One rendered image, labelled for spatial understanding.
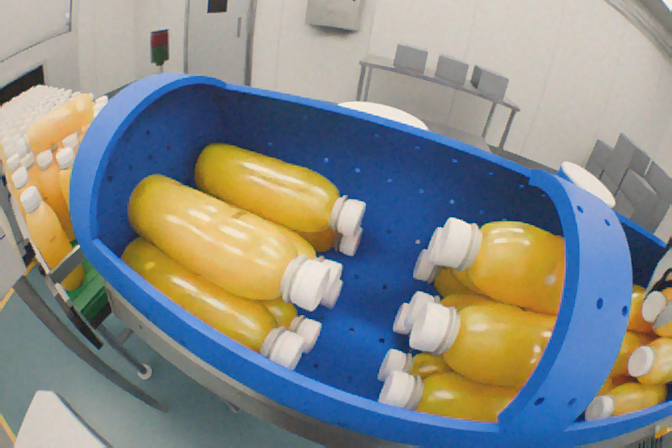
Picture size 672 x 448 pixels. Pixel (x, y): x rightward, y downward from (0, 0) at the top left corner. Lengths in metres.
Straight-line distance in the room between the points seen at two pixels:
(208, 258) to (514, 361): 0.24
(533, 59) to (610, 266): 3.72
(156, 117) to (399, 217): 0.33
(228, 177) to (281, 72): 3.65
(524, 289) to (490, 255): 0.04
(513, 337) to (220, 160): 0.33
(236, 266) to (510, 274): 0.20
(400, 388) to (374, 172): 0.25
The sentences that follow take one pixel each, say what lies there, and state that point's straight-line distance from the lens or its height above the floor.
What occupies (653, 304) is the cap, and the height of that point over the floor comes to 1.16.
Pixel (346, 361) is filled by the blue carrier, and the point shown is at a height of 0.96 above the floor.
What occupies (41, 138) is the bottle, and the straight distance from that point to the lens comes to 0.64.
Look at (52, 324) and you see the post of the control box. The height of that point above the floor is 0.80.
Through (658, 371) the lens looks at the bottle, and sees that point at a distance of 0.46.
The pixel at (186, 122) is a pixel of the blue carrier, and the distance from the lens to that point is 0.39.
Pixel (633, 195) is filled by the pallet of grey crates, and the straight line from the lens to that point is 3.45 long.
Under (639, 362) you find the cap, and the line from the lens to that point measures 0.43.
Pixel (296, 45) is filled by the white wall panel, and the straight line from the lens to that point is 3.81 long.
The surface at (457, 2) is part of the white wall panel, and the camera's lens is 3.61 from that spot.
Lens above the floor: 1.30
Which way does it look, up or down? 36 degrees down
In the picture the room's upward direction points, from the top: 10 degrees clockwise
